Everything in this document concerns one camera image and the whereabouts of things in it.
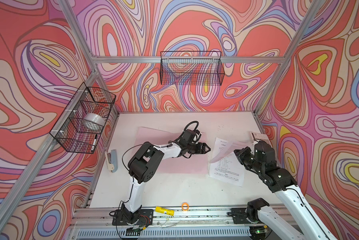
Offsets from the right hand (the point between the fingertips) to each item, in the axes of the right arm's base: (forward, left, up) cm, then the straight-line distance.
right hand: (233, 152), depth 75 cm
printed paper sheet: (+15, -1, -19) cm, 24 cm away
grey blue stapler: (+7, +70, -15) cm, 72 cm away
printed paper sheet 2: (+1, -2, -20) cm, 20 cm away
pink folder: (+3, +20, -17) cm, 27 cm away
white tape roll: (+12, +69, +14) cm, 71 cm away
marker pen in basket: (+4, +69, +7) cm, 69 cm away
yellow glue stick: (-22, +35, -17) cm, 45 cm away
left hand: (+10, +10, -13) cm, 19 cm away
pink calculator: (+22, -30, -19) cm, 41 cm away
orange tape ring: (-20, +24, -19) cm, 37 cm away
